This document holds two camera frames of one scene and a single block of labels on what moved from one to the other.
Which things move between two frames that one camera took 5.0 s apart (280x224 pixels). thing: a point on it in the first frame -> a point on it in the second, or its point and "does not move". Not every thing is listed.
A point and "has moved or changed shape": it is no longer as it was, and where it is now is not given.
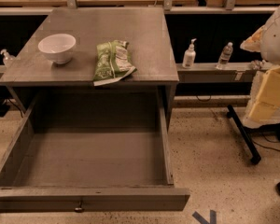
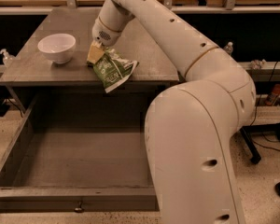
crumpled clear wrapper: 257,63 does not move
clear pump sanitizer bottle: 7,60 does not move
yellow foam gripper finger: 275,87 -> 105,31
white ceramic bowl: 58,48 does not move
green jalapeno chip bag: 112,62 has moved or changed shape
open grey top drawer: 89,150 does not move
